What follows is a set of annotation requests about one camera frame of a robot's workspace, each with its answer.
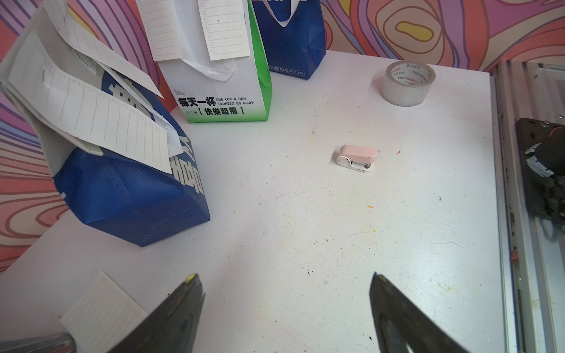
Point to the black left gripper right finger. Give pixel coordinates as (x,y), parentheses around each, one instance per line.
(400,325)

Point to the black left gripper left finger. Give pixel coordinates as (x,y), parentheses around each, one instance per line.
(172,326)

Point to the blue white paper bag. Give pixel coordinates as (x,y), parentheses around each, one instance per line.
(45,171)

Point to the green white paper bag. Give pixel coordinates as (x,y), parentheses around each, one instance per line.
(217,91)

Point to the dark blue paper bag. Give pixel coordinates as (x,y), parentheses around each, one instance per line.
(293,34)

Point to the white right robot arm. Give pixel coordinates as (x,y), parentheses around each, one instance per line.
(547,158)

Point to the clear cup of pencils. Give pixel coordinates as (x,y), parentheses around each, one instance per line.
(56,343)

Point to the white tape roll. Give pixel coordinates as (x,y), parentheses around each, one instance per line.
(407,84)

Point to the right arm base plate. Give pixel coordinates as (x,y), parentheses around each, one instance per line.
(544,196)

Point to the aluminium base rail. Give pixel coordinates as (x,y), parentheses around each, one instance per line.
(528,117)

